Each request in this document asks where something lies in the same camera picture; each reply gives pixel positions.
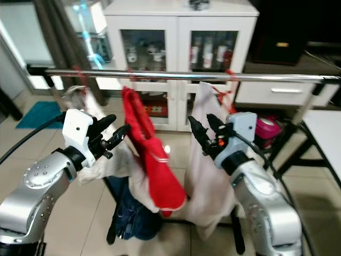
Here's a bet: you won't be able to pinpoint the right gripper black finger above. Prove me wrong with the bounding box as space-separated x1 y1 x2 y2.
207 114 226 134
188 116 212 148

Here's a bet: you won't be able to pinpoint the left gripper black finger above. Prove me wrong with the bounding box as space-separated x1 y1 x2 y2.
104 124 132 150
93 114 117 134

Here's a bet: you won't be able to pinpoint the plain white shirt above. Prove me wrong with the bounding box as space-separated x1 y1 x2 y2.
178 82 246 241

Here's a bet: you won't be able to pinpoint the red shirt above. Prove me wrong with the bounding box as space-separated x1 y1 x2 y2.
121 87 187 218

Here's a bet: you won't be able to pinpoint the pink container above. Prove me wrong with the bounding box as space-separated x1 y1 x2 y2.
255 116 281 150

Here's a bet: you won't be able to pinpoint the teal floor mat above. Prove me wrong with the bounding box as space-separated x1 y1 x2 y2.
15 101 64 130

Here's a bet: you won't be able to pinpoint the chrome black clothes rack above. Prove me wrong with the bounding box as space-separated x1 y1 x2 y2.
27 64 341 256

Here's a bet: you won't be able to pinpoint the white drawer unit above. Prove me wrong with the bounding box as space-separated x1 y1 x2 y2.
234 80 341 107

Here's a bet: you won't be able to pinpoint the dark grey curtain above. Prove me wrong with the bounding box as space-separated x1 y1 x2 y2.
32 0 91 91

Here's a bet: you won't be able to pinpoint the white table black legs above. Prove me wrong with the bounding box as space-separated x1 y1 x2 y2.
266 109 341 179

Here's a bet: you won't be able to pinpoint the red wire hanger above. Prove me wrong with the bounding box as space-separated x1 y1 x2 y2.
213 69 239 115

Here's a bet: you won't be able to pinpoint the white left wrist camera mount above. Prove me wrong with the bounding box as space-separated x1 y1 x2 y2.
62 109 96 161

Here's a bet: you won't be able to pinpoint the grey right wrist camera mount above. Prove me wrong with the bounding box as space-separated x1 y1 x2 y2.
216 112 257 170

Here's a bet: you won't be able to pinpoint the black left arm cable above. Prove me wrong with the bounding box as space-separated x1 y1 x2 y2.
0 114 67 165

